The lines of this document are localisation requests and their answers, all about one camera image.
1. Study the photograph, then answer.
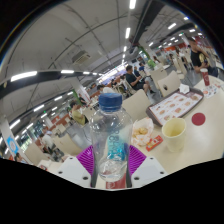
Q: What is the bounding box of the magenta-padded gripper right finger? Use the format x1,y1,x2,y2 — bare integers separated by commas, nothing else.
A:
125,144,168,189

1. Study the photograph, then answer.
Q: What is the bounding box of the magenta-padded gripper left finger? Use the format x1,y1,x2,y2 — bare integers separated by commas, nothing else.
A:
55,144,99,189

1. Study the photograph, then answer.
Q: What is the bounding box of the clear water bottle blue cap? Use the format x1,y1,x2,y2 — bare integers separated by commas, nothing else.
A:
89,92,134,183

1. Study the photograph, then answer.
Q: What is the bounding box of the group of beige chairs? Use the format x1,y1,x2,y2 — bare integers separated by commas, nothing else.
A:
23,56,189,166

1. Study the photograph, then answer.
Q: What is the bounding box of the plastic bag of fried food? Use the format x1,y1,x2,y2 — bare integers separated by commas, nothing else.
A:
131,117,155,147

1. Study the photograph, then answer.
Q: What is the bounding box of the cream yellow cup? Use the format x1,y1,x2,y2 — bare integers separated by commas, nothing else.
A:
161,117,187,153

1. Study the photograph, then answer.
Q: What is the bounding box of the beige chair with round hole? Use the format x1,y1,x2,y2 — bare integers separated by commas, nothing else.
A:
157,70,182,98
121,89,153,123

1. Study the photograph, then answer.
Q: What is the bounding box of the dark food tray paper liner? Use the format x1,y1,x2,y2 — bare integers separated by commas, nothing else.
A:
145,87,205,127

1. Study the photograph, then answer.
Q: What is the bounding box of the white paper napkin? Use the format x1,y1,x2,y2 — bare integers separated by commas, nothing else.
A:
178,83,191,95

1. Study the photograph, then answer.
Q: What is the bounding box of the ceiling air conditioner unit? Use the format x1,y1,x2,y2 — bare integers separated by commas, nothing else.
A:
71,50,92,66

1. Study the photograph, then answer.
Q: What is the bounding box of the group of ceiling lights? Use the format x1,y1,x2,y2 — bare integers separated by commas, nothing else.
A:
0,0,201,158

